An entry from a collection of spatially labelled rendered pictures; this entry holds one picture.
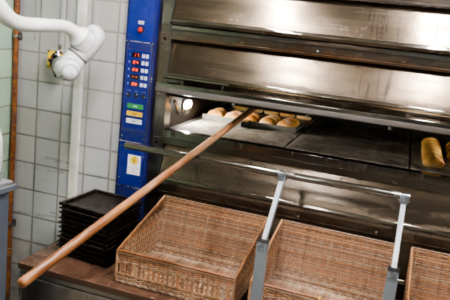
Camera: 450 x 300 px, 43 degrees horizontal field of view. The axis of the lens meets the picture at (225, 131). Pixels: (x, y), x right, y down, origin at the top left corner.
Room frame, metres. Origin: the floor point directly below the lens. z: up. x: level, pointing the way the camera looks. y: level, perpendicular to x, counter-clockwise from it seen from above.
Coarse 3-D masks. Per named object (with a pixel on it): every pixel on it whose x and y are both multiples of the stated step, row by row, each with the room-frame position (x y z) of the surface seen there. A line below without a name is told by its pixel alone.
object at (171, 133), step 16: (224, 144) 2.72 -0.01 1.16; (240, 144) 2.70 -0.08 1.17; (256, 144) 2.70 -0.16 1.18; (304, 160) 2.61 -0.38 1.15; (320, 160) 2.59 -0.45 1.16; (336, 160) 2.56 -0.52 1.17; (352, 160) 2.58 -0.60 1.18; (400, 176) 2.48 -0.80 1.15; (416, 176) 2.46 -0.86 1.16; (432, 176) 2.44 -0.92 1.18; (448, 176) 2.46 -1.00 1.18
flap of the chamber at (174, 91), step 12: (192, 96) 2.71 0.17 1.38; (204, 96) 2.60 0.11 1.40; (216, 96) 2.59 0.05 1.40; (228, 96) 2.57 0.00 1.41; (276, 108) 2.50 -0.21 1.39; (288, 108) 2.49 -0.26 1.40; (300, 108) 2.47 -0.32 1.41; (312, 108) 2.46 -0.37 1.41; (348, 120) 2.44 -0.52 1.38; (360, 120) 2.40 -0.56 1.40; (372, 120) 2.38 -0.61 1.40; (384, 120) 2.37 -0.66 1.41; (432, 132) 2.31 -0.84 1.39; (444, 132) 2.30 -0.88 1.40
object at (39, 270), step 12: (252, 108) 2.91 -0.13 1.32; (240, 120) 2.76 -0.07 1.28; (216, 132) 2.57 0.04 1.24; (204, 144) 2.43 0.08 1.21; (192, 156) 2.32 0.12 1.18; (168, 168) 2.18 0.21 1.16; (156, 180) 2.08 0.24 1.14; (144, 192) 1.99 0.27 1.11; (120, 204) 1.88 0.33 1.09; (132, 204) 1.92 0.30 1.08; (108, 216) 1.81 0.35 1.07; (96, 228) 1.74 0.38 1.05; (72, 240) 1.65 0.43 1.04; (84, 240) 1.69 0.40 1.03; (60, 252) 1.59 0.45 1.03; (48, 264) 1.54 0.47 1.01; (24, 276) 1.47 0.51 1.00; (36, 276) 1.49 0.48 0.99
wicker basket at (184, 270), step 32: (160, 224) 2.73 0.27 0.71; (192, 224) 2.70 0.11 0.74; (224, 224) 2.65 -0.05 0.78; (256, 224) 2.61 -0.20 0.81; (128, 256) 2.32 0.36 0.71; (160, 256) 2.62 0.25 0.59; (192, 256) 2.65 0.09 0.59; (224, 256) 2.61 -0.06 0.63; (160, 288) 2.27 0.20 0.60; (192, 288) 2.23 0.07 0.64; (224, 288) 2.18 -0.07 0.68
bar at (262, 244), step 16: (128, 144) 2.47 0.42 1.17; (192, 160) 2.37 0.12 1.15; (208, 160) 2.35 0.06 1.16; (224, 160) 2.34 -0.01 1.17; (288, 176) 2.25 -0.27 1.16; (304, 176) 2.23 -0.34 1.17; (368, 192) 2.15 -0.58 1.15; (384, 192) 2.14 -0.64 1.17; (400, 192) 2.13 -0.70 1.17; (272, 208) 2.16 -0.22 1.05; (400, 208) 2.09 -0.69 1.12; (400, 224) 2.05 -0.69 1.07; (256, 240) 2.05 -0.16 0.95; (400, 240) 2.00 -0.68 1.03; (256, 256) 2.04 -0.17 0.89; (256, 272) 2.04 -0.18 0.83; (256, 288) 2.04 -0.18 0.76; (384, 288) 1.91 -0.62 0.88
